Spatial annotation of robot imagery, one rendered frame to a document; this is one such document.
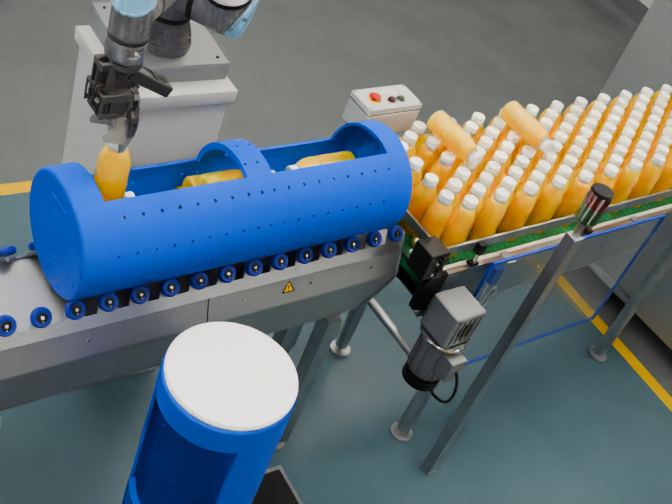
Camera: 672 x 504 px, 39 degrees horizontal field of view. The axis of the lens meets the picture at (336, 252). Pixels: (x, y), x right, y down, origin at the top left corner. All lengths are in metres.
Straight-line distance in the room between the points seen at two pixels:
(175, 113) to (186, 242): 0.54
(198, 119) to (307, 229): 0.49
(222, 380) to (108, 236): 0.37
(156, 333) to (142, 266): 0.26
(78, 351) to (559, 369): 2.28
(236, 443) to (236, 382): 0.12
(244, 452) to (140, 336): 0.43
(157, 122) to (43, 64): 2.08
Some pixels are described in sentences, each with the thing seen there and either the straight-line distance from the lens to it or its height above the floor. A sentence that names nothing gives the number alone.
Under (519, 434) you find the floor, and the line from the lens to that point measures 3.63.
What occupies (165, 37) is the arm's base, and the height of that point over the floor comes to 1.25.
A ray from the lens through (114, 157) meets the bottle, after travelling 1.96.
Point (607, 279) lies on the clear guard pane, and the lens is 3.32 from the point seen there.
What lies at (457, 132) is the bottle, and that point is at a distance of 2.70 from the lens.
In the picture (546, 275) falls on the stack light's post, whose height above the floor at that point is 0.95.
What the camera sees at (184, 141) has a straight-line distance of 2.57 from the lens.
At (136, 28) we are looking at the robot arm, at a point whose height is 1.61.
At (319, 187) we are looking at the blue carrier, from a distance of 2.22.
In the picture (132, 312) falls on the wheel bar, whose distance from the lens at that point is 2.18.
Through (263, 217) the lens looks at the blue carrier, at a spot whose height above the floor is 1.16.
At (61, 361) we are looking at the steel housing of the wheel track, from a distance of 2.16.
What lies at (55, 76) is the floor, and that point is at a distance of 4.47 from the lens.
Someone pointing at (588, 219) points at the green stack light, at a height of 1.18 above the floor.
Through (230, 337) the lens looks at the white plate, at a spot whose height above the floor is 1.04.
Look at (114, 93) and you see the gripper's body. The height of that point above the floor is 1.46.
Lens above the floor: 2.50
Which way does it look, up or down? 39 degrees down
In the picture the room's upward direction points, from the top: 23 degrees clockwise
